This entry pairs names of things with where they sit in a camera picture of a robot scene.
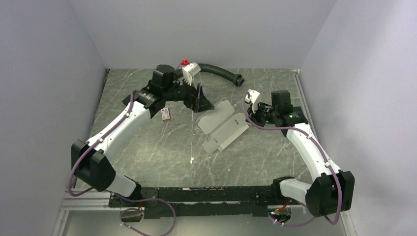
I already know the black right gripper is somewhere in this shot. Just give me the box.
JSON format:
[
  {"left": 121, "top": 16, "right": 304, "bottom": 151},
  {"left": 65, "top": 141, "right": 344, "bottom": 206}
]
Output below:
[{"left": 246, "top": 100, "right": 278, "bottom": 129}]

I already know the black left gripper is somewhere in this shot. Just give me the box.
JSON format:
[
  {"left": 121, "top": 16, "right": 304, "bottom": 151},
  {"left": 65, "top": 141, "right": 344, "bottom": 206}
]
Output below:
[{"left": 164, "top": 76, "right": 214, "bottom": 113}]

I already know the white cardboard box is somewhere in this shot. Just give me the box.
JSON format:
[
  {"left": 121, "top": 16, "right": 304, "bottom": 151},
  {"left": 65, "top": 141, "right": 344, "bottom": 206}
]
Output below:
[{"left": 196, "top": 100, "right": 249, "bottom": 153}]

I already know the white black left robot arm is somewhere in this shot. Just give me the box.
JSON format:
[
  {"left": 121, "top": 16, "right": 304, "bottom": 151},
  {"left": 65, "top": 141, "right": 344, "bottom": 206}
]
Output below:
[{"left": 71, "top": 62, "right": 214, "bottom": 207}]

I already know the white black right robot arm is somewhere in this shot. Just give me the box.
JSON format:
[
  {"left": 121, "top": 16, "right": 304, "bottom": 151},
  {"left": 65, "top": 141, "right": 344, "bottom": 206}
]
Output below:
[{"left": 242, "top": 89, "right": 355, "bottom": 225}]

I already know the red white small card box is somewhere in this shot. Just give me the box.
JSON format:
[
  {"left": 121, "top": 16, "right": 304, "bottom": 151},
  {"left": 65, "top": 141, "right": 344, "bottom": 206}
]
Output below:
[{"left": 161, "top": 107, "right": 171, "bottom": 121}]

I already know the black corrugated hose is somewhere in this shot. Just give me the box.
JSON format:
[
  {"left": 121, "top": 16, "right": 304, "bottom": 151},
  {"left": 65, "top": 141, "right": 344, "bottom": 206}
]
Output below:
[{"left": 174, "top": 63, "right": 245, "bottom": 88}]

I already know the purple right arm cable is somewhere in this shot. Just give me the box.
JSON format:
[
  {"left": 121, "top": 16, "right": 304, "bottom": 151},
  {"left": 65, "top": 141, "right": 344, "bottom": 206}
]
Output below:
[{"left": 242, "top": 91, "right": 343, "bottom": 228}]

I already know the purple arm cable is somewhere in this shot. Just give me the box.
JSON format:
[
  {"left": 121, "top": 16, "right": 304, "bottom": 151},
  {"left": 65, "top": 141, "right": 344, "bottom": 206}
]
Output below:
[
  {"left": 66, "top": 91, "right": 136, "bottom": 197},
  {"left": 242, "top": 91, "right": 343, "bottom": 228}
]

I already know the black mounting base rail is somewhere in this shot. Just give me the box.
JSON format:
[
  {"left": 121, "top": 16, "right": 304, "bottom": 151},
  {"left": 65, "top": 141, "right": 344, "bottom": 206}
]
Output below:
[{"left": 109, "top": 185, "right": 298, "bottom": 219}]

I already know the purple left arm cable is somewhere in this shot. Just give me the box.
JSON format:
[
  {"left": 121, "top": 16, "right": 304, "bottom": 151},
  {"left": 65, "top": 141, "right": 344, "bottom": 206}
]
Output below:
[{"left": 66, "top": 91, "right": 136, "bottom": 197}]

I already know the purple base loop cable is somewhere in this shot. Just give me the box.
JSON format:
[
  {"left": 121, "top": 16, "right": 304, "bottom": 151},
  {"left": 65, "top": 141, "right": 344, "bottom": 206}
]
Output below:
[{"left": 119, "top": 197, "right": 177, "bottom": 236}]

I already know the aluminium frame rail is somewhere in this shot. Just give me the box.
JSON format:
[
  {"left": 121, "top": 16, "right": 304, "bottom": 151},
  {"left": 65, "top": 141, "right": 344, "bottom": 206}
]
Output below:
[{"left": 60, "top": 191, "right": 110, "bottom": 211}]

